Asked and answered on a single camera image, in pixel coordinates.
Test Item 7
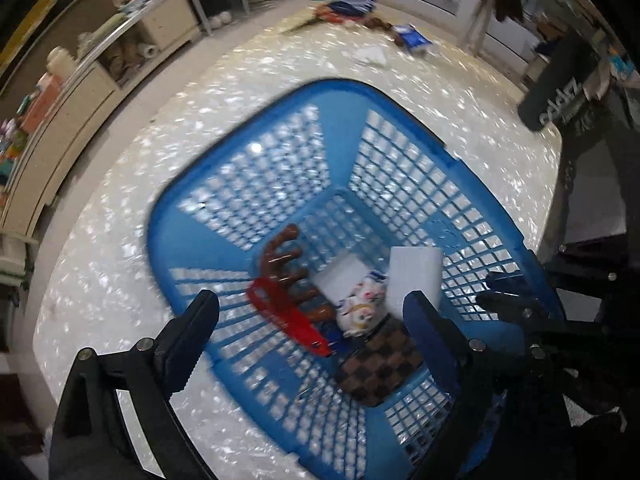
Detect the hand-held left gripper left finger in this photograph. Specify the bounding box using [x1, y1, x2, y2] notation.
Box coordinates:
[49, 289, 222, 480]

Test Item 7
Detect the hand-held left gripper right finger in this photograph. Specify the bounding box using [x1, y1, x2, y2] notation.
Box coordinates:
[401, 290, 511, 480]

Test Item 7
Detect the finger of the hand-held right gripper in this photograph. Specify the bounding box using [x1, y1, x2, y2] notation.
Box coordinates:
[544, 239, 632, 286]
[475, 270, 608, 343]

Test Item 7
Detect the white ribbed block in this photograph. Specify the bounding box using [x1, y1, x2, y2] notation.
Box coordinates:
[386, 245, 444, 322]

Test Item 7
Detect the brown checkered case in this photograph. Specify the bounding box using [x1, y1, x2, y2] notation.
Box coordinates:
[334, 317, 427, 407]

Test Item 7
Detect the white cartoon packet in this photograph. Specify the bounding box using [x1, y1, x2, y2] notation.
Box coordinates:
[334, 269, 390, 339]

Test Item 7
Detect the red plastic comb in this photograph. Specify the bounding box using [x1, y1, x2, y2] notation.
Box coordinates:
[245, 279, 334, 359]

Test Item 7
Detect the white charger block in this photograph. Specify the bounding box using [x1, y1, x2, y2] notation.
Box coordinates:
[314, 251, 372, 307]

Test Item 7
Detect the brown antler-shaped comb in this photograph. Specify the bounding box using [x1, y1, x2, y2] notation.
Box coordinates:
[256, 224, 337, 322]

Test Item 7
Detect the blue plastic basket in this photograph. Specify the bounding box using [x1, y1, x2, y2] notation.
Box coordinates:
[146, 77, 568, 480]

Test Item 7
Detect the black bottle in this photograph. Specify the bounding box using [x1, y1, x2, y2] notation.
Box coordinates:
[516, 24, 602, 134]

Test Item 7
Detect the long cream cabinet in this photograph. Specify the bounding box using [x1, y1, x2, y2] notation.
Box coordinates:
[0, 57, 123, 243]

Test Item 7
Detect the blue tissue packet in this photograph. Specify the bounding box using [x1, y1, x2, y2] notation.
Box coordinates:
[394, 24, 432, 57]

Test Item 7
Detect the orange box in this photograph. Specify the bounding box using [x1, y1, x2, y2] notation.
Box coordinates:
[20, 80, 62, 131]

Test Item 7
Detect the crumpled white tissue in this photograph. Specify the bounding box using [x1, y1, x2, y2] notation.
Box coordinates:
[349, 45, 389, 69]

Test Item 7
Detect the cream open-shelf cabinet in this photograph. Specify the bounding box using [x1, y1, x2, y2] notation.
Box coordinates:
[99, 0, 202, 87]

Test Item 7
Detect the blue sock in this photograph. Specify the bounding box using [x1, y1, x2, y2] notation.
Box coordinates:
[324, 0, 382, 17]

